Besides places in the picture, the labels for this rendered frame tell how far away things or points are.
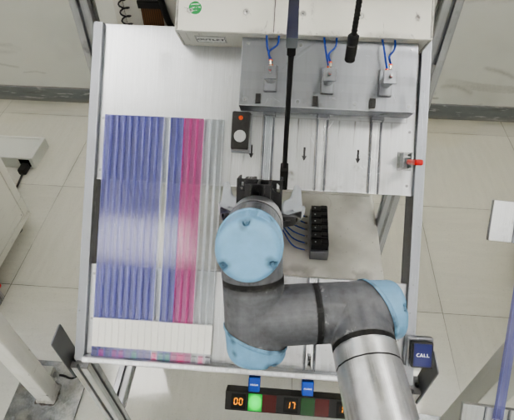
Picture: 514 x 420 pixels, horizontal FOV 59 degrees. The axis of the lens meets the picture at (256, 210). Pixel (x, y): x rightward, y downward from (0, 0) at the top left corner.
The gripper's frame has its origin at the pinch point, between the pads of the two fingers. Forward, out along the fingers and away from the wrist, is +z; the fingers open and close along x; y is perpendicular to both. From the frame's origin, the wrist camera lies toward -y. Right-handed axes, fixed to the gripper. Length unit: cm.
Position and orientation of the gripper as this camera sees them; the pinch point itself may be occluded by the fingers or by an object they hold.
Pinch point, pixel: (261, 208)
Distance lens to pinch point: 84.2
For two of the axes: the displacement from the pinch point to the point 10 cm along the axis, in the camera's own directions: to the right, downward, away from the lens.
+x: -10.0, -0.6, 0.5
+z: 0.6, -1.9, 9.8
